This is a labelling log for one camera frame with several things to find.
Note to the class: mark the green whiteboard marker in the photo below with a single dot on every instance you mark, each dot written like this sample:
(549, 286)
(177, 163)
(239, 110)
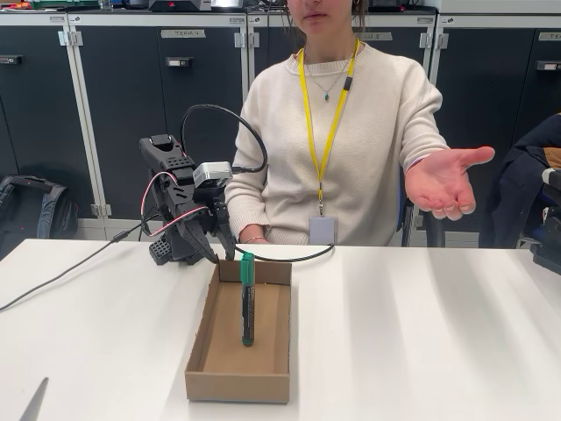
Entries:
(247, 307)

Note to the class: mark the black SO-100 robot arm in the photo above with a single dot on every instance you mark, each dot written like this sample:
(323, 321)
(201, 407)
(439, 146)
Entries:
(168, 160)

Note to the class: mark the person's right forearm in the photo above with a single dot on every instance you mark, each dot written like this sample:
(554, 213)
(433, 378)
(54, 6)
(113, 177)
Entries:
(245, 210)

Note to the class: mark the person in white sweater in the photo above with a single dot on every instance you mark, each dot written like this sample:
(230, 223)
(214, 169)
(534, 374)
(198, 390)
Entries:
(359, 131)

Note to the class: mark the person's left hand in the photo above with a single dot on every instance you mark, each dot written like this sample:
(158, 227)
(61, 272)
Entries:
(438, 184)

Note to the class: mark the clear badge holder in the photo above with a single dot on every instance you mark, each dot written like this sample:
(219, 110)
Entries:
(323, 230)

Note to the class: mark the grey backpack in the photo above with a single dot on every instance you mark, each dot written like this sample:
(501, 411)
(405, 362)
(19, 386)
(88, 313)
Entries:
(39, 210)

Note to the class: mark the brown cardboard box tray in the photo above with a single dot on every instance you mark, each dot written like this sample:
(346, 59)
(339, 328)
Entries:
(228, 386)

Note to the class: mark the grey TEAM 4 label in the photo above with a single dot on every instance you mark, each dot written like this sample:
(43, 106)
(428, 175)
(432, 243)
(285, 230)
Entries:
(184, 33)

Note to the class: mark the black electronic device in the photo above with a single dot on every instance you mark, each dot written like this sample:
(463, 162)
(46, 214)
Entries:
(179, 5)

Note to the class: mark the grey electronic device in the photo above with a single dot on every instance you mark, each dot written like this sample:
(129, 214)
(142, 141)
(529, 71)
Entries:
(228, 4)

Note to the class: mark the black office chair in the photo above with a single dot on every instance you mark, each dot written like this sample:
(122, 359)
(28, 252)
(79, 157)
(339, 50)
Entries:
(434, 228)

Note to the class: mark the clear drinking glass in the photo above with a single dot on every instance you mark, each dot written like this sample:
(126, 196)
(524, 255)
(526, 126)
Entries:
(106, 4)

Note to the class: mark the green flat box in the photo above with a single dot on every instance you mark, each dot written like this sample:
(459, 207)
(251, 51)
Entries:
(66, 3)

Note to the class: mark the grey TEAM 5 label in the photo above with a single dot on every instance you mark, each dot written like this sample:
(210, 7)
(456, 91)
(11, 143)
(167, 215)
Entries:
(377, 36)

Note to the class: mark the black device with red mark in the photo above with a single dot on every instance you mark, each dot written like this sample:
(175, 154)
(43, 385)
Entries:
(385, 5)

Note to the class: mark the dark jacket with orange lining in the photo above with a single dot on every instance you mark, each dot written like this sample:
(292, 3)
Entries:
(521, 184)

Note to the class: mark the black robot device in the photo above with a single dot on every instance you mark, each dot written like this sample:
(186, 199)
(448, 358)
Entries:
(550, 259)

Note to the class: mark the white gripper camera box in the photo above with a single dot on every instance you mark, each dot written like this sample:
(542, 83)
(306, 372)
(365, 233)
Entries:
(212, 175)

